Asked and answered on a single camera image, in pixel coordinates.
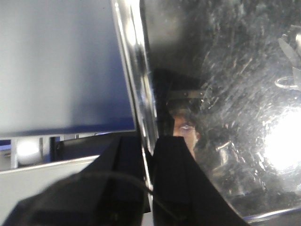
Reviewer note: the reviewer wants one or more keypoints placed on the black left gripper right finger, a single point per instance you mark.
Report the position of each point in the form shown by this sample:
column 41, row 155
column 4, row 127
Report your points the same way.
column 188, row 196

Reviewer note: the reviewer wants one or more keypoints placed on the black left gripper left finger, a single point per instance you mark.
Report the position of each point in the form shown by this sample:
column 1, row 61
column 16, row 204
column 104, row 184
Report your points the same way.
column 108, row 192

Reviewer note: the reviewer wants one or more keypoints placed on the silver metal tray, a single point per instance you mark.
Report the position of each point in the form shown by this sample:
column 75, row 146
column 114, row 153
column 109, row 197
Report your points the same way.
column 225, row 75

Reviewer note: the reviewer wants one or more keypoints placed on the large blue upper crate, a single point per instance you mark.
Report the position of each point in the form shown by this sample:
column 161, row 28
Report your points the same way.
column 60, row 68

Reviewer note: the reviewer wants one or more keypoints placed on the stainless steel shelf rail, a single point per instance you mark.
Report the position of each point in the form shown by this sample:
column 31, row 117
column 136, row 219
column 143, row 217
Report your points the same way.
column 18, row 184

